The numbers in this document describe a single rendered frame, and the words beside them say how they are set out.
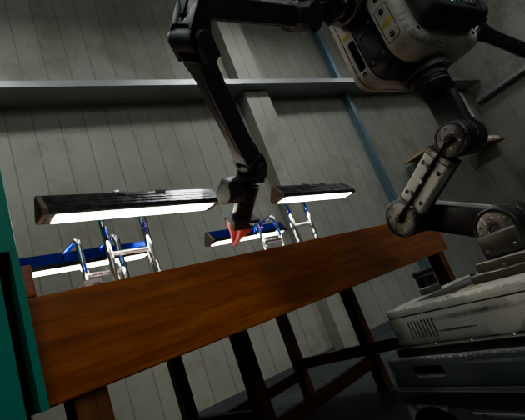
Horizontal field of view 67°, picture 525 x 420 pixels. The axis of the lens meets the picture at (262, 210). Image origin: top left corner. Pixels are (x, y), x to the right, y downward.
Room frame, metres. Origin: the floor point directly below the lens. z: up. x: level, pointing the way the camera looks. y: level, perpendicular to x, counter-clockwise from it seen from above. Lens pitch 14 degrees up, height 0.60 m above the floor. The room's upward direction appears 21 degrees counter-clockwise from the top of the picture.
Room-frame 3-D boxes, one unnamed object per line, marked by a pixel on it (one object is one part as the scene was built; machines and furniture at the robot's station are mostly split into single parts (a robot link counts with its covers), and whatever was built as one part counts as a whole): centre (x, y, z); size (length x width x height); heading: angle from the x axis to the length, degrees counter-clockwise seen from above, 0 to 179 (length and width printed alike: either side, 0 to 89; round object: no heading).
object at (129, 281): (1.36, -0.12, 0.67); 1.81 x 0.12 x 0.19; 138
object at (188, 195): (1.22, 0.37, 1.08); 0.62 x 0.08 x 0.07; 138
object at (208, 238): (2.32, 0.13, 1.08); 0.62 x 0.08 x 0.07; 138
